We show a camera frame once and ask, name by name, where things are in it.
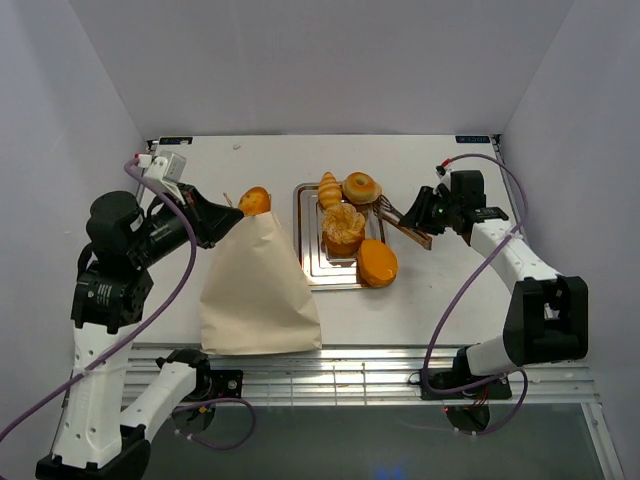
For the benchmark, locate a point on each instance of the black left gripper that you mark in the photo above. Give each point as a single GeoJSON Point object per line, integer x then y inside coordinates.
{"type": "Point", "coordinates": [210, 219]}

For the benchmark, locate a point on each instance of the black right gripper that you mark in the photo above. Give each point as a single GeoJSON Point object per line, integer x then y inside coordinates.
{"type": "Point", "coordinates": [418, 214]}

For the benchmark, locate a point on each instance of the round orange bun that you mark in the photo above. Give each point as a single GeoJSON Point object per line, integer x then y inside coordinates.
{"type": "Point", "coordinates": [255, 201]}

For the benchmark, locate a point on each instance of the beige paper bag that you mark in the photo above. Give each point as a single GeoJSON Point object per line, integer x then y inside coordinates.
{"type": "Point", "coordinates": [256, 300]}

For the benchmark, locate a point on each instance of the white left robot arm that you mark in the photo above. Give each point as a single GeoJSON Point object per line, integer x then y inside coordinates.
{"type": "Point", "coordinates": [99, 439]}

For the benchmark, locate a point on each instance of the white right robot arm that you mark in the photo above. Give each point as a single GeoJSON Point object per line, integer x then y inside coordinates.
{"type": "Point", "coordinates": [547, 316]}

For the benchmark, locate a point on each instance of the round smooth bun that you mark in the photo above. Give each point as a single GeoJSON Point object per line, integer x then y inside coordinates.
{"type": "Point", "coordinates": [377, 263]}

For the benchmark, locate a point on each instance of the sugared flower bun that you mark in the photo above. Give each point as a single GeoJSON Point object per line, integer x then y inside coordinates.
{"type": "Point", "coordinates": [343, 229]}

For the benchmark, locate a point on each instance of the small croissant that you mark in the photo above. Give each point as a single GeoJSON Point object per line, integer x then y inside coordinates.
{"type": "Point", "coordinates": [329, 191]}

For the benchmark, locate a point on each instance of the silver metal tray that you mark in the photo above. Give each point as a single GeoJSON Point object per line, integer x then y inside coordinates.
{"type": "Point", "coordinates": [324, 270]}

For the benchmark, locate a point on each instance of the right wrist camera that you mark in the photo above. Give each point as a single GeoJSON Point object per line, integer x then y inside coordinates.
{"type": "Point", "coordinates": [443, 172]}

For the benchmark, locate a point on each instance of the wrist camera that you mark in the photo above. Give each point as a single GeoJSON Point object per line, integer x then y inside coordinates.
{"type": "Point", "coordinates": [443, 172]}
{"type": "Point", "coordinates": [164, 169]}

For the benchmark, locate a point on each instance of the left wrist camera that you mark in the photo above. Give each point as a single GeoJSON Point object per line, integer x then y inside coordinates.
{"type": "Point", "coordinates": [164, 169]}

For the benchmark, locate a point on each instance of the glazed ring donut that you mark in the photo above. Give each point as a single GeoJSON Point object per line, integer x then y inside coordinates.
{"type": "Point", "coordinates": [360, 188]}

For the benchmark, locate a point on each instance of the aluminium table frame rail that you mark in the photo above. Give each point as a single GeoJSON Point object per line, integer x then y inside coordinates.
{"type": "Point", "coordinates": [382, 376]}

